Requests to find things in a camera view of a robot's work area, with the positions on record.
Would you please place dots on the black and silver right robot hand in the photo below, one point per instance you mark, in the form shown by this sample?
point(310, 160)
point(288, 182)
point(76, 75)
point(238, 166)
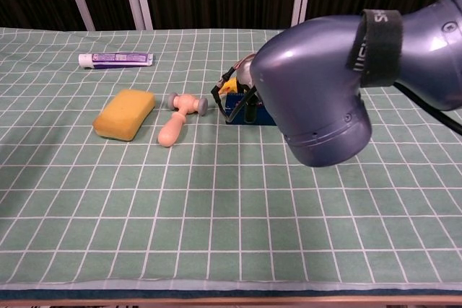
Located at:
point(247, 70)

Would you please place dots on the yellow rubber chicken toy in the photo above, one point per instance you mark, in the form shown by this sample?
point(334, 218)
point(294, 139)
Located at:
point(231, 86)

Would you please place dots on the white purple toothpaste tube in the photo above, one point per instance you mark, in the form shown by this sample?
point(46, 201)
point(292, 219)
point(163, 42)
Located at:
point(115, 59)

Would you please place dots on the toy wooden hammer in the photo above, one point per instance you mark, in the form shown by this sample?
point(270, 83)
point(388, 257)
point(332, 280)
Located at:
point(173, 131)

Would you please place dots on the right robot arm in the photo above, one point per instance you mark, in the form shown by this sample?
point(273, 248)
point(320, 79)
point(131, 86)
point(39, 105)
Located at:
point(317, 88)

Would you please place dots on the green checkered tablecloth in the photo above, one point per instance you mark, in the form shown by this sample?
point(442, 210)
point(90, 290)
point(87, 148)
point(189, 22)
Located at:
point(180, 214)

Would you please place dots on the yellow sponge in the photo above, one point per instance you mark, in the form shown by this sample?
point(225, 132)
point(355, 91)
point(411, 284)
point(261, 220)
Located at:
point(122, 115)

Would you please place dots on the blue folding glasses case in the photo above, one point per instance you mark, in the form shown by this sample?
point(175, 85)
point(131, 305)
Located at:
point(265, 117)

